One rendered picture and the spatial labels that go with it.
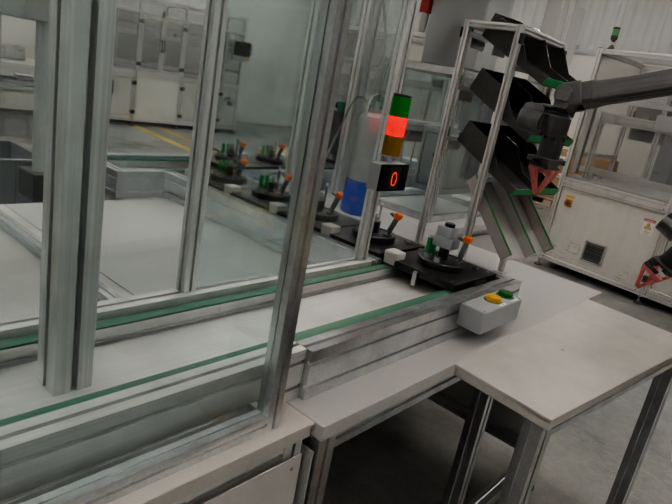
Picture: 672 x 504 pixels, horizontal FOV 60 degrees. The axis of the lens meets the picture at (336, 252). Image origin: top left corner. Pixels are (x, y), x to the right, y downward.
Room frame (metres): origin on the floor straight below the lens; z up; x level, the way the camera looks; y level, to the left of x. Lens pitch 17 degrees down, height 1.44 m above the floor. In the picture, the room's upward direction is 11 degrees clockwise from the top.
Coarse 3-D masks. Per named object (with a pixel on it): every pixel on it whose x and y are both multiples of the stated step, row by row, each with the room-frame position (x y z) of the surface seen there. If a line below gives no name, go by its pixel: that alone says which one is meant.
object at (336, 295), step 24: (336, 264) 1.48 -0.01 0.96; (360, 264) 1.53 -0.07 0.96; (384, 264) 1.60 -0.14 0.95; (312, 288) 1.34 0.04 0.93; (336, 288) 1.41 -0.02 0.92; (360, 288) 1.45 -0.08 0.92; (384, 288) 1.48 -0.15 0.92; (408, 288) 1.52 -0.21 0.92; (432, 288) 1.56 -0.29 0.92; (312, 312) 1.23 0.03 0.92; (336, 312) 1.26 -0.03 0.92; (360, 312) 1.28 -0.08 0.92; (384, 312) 1.23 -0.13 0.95
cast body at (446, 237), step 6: (450, 222) 1.63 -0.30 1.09; (438, 228) 1.62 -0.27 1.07; (444, 228) 1.61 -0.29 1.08; (450, 228) 1.60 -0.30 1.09; (456, 228) 1.62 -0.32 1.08; (438, 234) 1.62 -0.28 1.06; (444, 234) 1.61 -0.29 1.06; (450, 234) 1.60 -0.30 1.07; (456, 234) 1.62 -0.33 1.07; (438, 240) 1.61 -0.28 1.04; (444, 240) 1.60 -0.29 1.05; (450, 240) 1.59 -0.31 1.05; (456, 240) 1.60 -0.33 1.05; (444, 246) 1.60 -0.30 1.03; (450, 246) 1.59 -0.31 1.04; (456, 246) 1.61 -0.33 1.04
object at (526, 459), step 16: (640, 384) 1.46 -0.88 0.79; (656, 384) 1.67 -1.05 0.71; (608, 400) 1.32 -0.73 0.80; (656, 400) 1.66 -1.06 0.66; (576, 416) 1.19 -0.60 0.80; (640, 416) 1.68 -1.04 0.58; (656, 416) 1.65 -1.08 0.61; (528, 432) 1.09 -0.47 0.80; (544, 432) 1.08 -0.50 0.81; (640, 432) 1.67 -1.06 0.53; (528, 448) 1.09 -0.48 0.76; (544, 448) 1.10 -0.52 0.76; (640, 448) 1.66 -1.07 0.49; (512, 464) 1.10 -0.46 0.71; (528, 464) 1.08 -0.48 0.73; (624, 464) 1.67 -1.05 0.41; (640, 464) 1.68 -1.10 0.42; (512, 480) 1.10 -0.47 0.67; (528, 480) 1.08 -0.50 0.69; (624, 480) 1.66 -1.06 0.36; (512, 496) 1.09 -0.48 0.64; (528, 496) 1.10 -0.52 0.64; (608, 496) 1.68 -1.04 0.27; (624, 496) 1.65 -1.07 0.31
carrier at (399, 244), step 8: (376, 216) 1.77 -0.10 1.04; (376, 224) 1.77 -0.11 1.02; (376, 232) 1.77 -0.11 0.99; (384, 232) 1.80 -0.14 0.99; (376, 240) 1.71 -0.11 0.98; (384, 240) 1.72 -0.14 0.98; (392, 240) 1.75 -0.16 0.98; (400, 240) 1.81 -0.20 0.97; (376, 248) 1.67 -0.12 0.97; (384, 248) 1.68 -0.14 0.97; (400, 248) 1.72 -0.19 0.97; (408, 248) 1.73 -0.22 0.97; (416, 248) 1.76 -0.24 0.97; (376, 256) 1.62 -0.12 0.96
